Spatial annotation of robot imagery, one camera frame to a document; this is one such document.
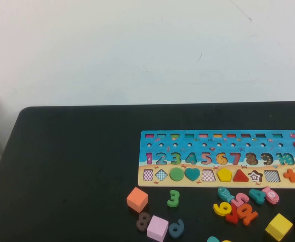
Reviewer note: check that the pink wooden fish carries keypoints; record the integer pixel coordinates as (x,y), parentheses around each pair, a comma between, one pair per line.
(271,195)

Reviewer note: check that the green number three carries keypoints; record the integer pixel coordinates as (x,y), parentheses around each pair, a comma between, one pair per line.
(173,199)

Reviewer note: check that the teal number piece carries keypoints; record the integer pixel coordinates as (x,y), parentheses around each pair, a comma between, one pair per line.
(212,239)

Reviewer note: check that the orange plus sign piece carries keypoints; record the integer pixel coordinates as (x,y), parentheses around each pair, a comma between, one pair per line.
(291,175)

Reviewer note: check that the teal heart piece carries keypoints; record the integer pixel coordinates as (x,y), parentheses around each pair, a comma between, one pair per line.
(192,173)

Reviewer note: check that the yellow pentagon piece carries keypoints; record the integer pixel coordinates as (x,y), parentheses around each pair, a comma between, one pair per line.
(224,175)

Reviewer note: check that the teal wooden fish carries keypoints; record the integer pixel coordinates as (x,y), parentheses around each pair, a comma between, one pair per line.
(225,194)

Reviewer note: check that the red triangle piece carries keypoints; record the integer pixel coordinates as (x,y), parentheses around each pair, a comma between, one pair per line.
(240,177)

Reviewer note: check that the colourful wooden puzzle board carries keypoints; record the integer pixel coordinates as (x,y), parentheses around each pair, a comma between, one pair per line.
(238,148)

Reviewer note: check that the grey-blue number nine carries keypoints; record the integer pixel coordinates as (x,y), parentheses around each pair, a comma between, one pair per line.
(175,228)

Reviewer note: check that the pink number five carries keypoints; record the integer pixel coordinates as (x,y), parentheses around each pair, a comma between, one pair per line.
(240,200)

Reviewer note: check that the teal number four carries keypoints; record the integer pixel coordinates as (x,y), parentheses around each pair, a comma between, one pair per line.
(257,196)

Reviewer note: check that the light pink block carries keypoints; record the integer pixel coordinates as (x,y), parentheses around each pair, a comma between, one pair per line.
(157,228)

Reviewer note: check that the yellow square block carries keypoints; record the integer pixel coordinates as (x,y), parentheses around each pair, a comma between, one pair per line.
(279,227)

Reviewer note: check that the orange block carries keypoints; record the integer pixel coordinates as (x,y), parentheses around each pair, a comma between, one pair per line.
(137,199)

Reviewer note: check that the red number seven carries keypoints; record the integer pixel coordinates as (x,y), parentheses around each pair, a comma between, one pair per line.
(231,218)

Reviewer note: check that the yellow number six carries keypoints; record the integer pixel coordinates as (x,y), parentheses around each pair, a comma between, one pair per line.
(221,209)

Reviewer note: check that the brown number eight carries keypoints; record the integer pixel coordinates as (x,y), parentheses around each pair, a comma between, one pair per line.
(142,221)

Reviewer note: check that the green round piece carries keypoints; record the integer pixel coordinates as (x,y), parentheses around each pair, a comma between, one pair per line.
(176,174)

